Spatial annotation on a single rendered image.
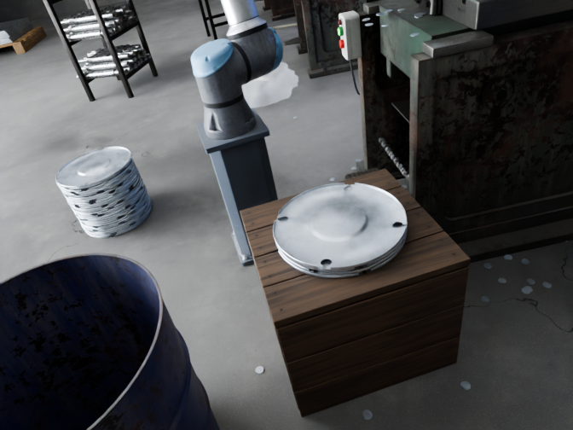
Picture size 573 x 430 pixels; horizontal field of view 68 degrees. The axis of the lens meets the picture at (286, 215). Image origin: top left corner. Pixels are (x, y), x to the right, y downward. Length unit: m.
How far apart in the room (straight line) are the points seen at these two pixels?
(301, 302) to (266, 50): 0.72
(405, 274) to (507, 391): 0.42
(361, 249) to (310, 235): 0.12
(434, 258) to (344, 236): 0.18
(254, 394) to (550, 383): 0.68
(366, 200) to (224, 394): 0.60
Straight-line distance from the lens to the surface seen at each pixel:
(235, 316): 1.31
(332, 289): 0.84
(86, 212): 1.79
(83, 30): 3.34
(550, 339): 1.26
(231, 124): 1.21
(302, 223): 0.95
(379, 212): 0.96
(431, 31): 1.17
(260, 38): 1.25
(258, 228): 1.02
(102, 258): 0.90
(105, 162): 1.82
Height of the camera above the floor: 0.97
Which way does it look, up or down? 37 degrees down
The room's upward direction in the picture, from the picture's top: 12 degrees counter-clockwise
